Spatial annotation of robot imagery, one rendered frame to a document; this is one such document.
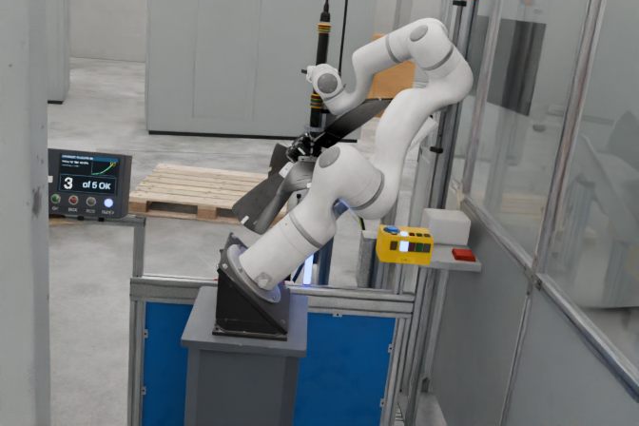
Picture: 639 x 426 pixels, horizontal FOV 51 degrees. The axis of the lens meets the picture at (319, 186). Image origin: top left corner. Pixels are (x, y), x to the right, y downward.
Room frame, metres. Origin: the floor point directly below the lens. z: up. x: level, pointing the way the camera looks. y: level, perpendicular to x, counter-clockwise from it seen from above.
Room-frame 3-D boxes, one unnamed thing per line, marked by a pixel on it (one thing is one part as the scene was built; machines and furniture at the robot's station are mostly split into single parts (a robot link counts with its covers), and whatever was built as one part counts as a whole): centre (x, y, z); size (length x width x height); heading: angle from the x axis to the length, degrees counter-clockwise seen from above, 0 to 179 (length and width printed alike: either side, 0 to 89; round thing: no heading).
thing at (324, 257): (2.46, -0.05, 0.46); 0.09 x 0.05 x 0.91; 5
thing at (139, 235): (1.91, 0.53, 0.96); 0.03 x 0.03 x 0.20; 5
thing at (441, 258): (2.48, -0.50, 0.85); 0.36 x 0.24 x 0.03; 5
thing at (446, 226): (2.56, -0.52, 0.92); 0.17 x 0.16 x 0.11; 95
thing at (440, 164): (2.78, -0.51, 0.90); 0.08 x 0.06 x 1.80; 40
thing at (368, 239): (2.57, -0.27, 0.73); 0.15 x 0.09 x 0.22; 95
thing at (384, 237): (1.98, -0.29, 1.02); 0.16 x 0.10 x 0.11; 95
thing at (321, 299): (1.95, 0.11, 0.82); 0.90 x 0.04 x 0.08; 95
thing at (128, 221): (1.90, 0.64, 1.04); 0.24 x 0.03 x 0.03; 95
